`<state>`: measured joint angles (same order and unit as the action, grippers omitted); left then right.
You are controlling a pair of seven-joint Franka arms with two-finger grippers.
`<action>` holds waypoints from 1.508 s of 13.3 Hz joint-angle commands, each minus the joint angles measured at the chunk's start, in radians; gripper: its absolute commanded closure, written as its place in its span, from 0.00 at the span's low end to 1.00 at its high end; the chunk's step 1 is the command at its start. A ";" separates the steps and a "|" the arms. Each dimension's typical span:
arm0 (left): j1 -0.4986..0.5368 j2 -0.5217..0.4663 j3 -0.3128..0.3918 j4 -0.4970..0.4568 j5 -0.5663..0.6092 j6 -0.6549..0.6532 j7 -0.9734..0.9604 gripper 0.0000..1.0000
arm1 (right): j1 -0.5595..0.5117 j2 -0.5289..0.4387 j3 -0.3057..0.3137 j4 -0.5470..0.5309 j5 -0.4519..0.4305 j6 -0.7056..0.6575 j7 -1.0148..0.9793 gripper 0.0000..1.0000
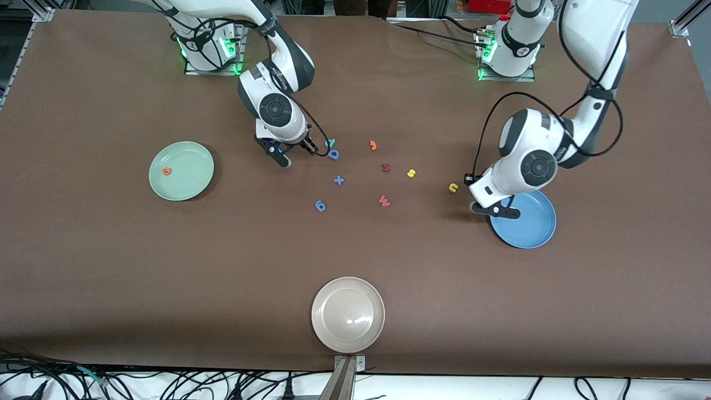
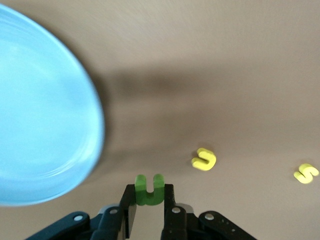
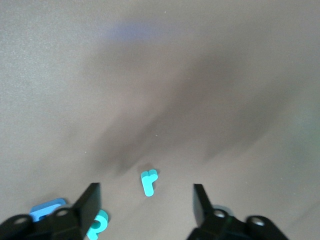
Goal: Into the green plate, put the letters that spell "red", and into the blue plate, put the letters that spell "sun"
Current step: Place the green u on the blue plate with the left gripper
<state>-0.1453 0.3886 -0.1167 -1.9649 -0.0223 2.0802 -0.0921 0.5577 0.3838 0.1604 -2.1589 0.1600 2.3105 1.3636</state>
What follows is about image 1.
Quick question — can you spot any pale green plate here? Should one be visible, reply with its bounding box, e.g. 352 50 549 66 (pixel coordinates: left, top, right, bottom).
148 141 215 201

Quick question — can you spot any teal cable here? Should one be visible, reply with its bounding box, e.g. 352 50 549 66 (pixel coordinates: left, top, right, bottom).
75 364 109 387

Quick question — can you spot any metal camera stand bracket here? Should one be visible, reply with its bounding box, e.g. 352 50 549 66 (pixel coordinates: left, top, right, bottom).
319 354 367 400

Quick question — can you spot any aluminium frame rail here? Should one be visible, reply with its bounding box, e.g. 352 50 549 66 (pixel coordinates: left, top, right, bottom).
669 0 711 38
0 7 56 112

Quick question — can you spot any black looped cable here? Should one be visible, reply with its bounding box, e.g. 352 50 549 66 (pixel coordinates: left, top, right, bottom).
574 377 600 400

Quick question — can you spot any black cable across table edge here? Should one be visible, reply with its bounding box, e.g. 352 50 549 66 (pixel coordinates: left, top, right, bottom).
386 17 489 49

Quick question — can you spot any blue plate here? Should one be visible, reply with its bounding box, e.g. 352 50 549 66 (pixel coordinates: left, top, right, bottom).
489 189 557 249

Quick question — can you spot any red box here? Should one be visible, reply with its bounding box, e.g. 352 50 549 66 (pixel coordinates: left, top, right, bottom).
467 0 514 14

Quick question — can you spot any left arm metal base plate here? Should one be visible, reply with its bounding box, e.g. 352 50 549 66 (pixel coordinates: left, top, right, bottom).
477 31 537 83

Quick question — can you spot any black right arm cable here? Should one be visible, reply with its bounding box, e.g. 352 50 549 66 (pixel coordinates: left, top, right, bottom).
161 0 333 157

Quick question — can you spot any beige plate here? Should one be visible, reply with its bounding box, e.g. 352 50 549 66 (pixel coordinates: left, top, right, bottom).
311 277 385 354

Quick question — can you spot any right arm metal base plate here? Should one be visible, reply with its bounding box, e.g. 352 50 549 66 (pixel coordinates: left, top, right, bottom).
184 24 247 76

